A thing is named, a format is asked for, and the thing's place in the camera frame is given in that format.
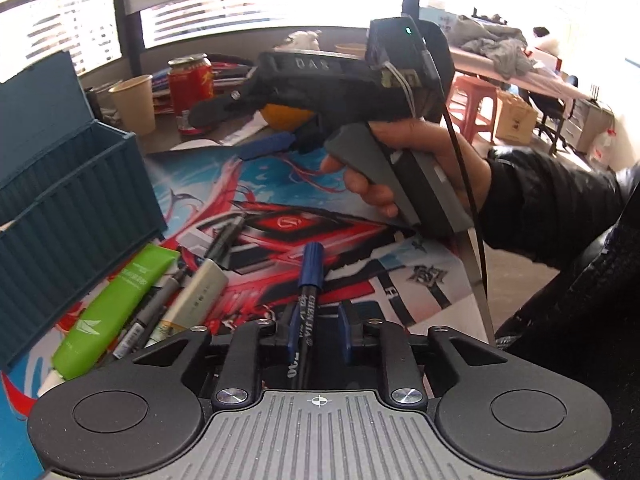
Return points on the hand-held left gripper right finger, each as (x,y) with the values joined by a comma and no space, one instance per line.
(342,335)

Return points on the teal container-shaped storage box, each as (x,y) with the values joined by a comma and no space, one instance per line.
(75,220)

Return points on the green cream tube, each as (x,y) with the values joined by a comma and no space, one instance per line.
(110,305)

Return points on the black pen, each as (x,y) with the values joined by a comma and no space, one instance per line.
(225,237)

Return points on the red drink can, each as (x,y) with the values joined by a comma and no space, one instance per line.
(190,90)

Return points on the white window blinds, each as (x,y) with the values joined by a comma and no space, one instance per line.
(250,5)

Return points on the grey pen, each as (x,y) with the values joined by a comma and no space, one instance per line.
(155,310)

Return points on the black office chair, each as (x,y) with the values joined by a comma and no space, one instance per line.
(555,110)

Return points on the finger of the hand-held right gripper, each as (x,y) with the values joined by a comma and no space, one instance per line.
(220,110)
(265,146)

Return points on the white rectangular stick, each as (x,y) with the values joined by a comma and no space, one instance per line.
(195,295)

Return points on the colourful printed desk mat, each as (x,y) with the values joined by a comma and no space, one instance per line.
(400,270)

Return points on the beige paper cup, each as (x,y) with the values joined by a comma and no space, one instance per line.
(134,105)

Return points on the dark slim pen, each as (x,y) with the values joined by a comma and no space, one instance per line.
(132,327)

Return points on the pile of magazines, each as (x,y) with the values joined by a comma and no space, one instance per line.
(230,75)

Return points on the pink plastic stool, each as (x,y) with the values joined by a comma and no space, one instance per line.
(472,105)

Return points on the white plush toy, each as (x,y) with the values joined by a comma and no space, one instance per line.
(300,39)

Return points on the person's black jacket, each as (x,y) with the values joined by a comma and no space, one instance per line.
(590,310)

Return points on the white drawer cabinet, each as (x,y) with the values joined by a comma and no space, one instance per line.
(590,125)

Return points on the orange fruit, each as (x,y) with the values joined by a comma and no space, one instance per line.
(287,116)

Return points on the blue marker pen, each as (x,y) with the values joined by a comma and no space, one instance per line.
(311,280)

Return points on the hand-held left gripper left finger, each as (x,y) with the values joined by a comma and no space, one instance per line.
(291,335)

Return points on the person's right hand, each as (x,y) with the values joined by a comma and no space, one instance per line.
(425,137)

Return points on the grey clothes pile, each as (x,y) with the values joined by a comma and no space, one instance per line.
(495,45)

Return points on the long background table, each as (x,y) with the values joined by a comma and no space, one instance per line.
(545,82)

